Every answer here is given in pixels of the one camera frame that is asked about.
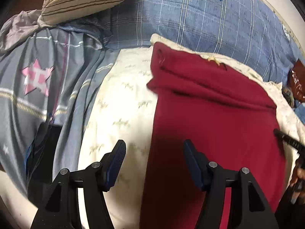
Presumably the grey crumpled cloth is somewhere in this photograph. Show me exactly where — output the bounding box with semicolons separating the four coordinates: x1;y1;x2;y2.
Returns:
1;9;41;54

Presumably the blue crumpled cloth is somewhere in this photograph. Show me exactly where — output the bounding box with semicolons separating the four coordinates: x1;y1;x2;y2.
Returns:
294;103;305;124

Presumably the blue plaid pillow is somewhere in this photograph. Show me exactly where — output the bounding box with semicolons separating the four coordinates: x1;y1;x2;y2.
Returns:
59;0;305;86

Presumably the red snack bag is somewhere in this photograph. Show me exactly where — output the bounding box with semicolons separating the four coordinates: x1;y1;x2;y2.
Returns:
288;59;305;102

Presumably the grey star pattern bedsheet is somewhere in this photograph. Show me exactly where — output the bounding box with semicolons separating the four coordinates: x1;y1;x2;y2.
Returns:
1;28;119;195

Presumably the dark red fleece garment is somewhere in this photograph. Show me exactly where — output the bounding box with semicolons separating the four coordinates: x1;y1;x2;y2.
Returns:
140;42;285;228

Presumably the cream leaf print cloth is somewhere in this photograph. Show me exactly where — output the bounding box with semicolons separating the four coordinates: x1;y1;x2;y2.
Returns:
78;34;304;228

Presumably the person's right hand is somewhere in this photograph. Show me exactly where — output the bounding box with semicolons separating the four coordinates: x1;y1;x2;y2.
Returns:
290;157;304;205

